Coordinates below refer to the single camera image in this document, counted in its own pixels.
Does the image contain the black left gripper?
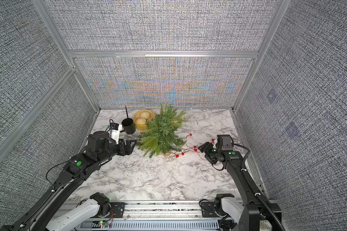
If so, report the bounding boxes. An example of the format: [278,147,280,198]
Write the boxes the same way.
[97,138,137,165]

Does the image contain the red string lights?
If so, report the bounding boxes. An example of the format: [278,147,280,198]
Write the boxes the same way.
[168,133,206,161]

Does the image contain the small green christmas tree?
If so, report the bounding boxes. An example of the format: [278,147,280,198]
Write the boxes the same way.
[137,103,187,158]

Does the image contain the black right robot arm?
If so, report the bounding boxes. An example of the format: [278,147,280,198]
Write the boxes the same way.
[197,135,285,231]

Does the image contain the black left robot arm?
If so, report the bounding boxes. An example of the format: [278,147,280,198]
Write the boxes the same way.
[1,131,137,231]

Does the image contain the black mug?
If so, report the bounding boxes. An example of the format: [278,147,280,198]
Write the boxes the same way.
[120,118,136,135]

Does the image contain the white steamed bun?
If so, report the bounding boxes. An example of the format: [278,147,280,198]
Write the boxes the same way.
[136,117,148,126]
[140,111,151,120]

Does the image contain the yellow bamboo steamer basket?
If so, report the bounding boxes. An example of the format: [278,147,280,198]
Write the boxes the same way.
[133,110,155,131]

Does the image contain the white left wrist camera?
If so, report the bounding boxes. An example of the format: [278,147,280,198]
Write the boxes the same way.
[109,122,122,144]

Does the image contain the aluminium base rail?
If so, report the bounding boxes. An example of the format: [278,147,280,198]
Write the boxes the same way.
[50,200,249,231]

